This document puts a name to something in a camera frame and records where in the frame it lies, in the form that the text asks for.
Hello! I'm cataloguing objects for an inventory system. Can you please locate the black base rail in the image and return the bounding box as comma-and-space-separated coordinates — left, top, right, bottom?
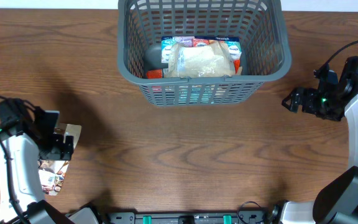
107, 209, 268, 224

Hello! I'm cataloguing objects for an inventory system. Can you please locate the grey plastic basket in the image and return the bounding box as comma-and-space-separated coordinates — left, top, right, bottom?
117, 0, 291, 106

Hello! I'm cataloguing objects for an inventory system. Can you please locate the Pantree snack pouch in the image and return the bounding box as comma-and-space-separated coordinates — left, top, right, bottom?
38, 123, 81, 196

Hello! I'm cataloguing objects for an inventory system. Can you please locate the teal wipes packet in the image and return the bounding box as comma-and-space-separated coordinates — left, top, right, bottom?
178, 85, 215, 105

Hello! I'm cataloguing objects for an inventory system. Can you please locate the white snack pouch back side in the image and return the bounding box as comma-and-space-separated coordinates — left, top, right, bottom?
163, 42, 236, 78

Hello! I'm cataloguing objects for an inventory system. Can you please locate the Kleenex tissue multipack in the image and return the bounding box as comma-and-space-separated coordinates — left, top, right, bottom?
161, 36, 242, 63

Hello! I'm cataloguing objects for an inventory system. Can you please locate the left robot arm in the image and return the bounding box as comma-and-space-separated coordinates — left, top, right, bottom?
0, 98, 102, 224

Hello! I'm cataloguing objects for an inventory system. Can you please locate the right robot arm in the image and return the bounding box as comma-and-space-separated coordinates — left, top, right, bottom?
270, 56, 358, 223

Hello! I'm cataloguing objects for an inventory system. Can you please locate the orange cracker box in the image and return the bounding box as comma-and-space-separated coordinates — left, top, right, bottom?
146, 60, 242, 92

